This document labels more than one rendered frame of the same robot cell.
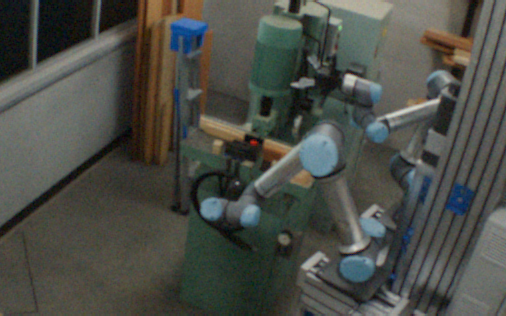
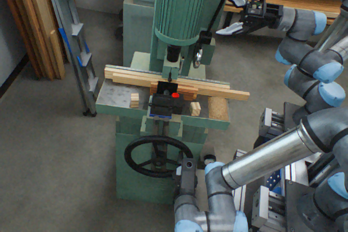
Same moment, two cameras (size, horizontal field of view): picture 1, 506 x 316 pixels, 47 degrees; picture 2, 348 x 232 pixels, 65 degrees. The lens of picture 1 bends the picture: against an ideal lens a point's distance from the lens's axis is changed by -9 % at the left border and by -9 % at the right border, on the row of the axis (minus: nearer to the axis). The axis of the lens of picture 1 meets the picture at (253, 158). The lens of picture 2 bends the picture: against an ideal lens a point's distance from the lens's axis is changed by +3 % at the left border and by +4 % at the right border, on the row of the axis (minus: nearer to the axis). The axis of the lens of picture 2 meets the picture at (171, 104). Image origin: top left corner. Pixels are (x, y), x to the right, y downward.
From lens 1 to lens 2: 168 cm
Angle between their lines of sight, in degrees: 23
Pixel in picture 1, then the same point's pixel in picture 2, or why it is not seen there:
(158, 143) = (55, 63)
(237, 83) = (93, 0)
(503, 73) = not seen: outside the picture
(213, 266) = (143, 178)
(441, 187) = not seen: outside the picture
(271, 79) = (186, 27)
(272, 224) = (193, 148)
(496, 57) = not seen: outside the picture
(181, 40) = not seen: outside the picture
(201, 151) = (119, 107)
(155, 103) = (42, 35)
